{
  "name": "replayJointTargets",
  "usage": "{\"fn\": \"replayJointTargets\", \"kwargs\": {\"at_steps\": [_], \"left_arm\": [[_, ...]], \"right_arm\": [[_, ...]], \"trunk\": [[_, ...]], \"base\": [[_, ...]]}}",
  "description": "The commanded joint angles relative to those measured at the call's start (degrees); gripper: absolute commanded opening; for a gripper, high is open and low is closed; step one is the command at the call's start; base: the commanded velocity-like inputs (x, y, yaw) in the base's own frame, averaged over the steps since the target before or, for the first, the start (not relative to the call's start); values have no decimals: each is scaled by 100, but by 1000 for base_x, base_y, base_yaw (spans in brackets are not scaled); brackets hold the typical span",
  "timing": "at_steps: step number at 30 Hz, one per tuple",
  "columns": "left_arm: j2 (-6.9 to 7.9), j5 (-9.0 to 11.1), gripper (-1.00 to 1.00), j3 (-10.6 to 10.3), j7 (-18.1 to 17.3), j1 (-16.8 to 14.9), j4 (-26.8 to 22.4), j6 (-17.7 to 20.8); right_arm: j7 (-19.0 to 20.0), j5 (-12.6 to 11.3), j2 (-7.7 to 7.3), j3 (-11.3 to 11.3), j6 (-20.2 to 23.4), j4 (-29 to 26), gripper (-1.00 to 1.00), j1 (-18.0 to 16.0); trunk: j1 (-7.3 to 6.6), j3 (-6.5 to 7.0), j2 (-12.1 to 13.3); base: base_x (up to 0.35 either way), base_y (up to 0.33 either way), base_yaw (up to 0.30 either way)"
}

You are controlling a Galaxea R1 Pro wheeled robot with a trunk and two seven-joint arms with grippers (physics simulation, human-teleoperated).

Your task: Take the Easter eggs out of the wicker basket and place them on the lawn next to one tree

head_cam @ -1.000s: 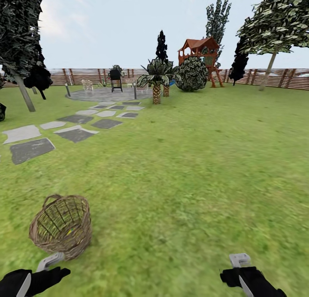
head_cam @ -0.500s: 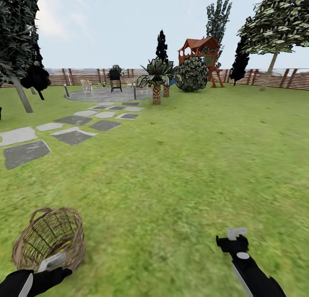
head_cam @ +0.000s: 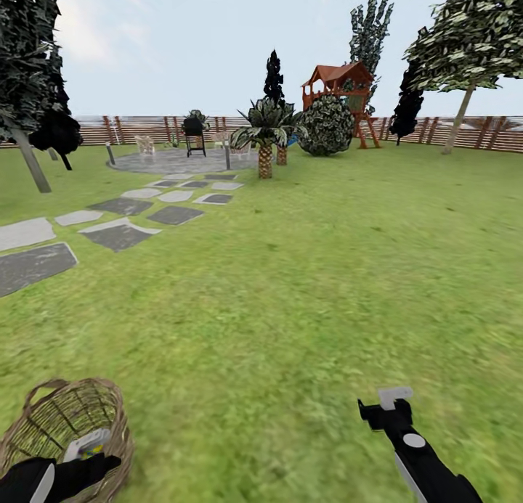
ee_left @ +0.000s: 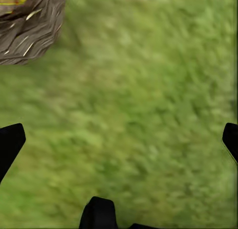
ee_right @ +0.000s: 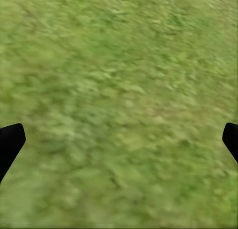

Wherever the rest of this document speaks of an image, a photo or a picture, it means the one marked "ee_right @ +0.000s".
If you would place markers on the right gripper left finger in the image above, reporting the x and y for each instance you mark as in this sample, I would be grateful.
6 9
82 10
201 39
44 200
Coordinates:
12 139

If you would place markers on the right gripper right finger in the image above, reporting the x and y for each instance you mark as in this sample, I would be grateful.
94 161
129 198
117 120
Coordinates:
230 139

